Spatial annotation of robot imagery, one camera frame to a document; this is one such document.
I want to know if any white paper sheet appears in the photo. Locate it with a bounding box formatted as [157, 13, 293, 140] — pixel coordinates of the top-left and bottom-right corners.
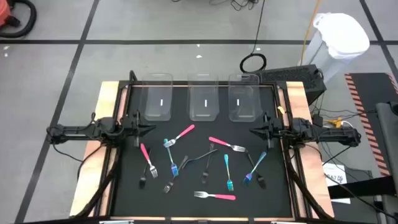
[322, 162, 351, 205]

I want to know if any grey trash can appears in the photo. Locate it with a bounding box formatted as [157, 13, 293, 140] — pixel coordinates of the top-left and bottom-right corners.
[302, 30, 354, 84]

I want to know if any black table mat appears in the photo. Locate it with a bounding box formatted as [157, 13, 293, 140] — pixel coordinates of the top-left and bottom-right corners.
[111, 84, 294, 218]

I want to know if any dark metal fork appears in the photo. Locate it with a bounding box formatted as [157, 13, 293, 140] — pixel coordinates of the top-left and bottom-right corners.
[245, 151, 267, 190]
[163, 155, 189, 194]
[201, 142, 215, 185]
[182, 148, 219, 170]
[139, 148, 152, 190]

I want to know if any black metal table frame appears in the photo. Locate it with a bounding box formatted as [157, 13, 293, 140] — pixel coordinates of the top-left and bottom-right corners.
[70, 70, 336, 224]

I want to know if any iridescent rainbow fork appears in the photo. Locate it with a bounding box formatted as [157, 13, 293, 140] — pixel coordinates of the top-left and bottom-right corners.
[223, 154, 234, 192]
[243, 151, 267, 185]
[163, 138, 180, 177]

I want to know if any yellow hanging cable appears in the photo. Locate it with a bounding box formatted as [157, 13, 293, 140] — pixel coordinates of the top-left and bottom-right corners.
[299, 0, 322, 67]

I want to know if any clear plastic bin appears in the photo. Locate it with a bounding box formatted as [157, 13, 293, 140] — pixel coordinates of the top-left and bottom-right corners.
[228, 73, 262, 123]
[187, 73, 220, 122]
[139, 73, 174, 122]

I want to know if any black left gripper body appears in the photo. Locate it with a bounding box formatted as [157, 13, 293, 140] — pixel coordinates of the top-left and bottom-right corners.
[130, 110, 146, 148]

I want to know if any pink-handled silver fork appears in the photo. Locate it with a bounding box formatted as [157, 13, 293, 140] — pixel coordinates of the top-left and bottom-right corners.
[208, 136, 246, 152]
[163, 124, 196, 147]
[193, 190, 236, 201]
[139, 142, 159, 179]

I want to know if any black computer case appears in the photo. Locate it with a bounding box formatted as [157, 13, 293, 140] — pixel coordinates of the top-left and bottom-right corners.
[259, 64, 327, 106]

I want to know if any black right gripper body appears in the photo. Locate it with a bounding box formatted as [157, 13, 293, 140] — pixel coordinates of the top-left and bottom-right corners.
[263, 112, 277, 149]

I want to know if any black coiled hanging cable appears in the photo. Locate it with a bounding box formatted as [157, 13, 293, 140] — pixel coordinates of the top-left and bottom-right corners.
[239, 0, 268, 74]

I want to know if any black metal beam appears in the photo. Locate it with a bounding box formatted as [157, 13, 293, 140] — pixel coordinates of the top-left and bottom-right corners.
[326, 175, 398, 200]

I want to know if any black braided cable sleeve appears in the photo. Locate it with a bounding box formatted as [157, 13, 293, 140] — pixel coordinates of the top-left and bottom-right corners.
[74, 146, 121, 218]
[284, 146, 333, 220]

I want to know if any black hazard-striped floor mat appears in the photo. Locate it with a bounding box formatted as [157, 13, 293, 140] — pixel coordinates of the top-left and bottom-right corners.
[344, 72, 398, 177]

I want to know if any orange shop vacuum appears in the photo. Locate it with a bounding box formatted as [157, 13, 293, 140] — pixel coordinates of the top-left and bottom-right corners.
[0, 0, 12, 27]

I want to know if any black vacuum hose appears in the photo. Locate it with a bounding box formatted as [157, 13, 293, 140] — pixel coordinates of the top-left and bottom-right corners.
[0, 0, 37, 39]

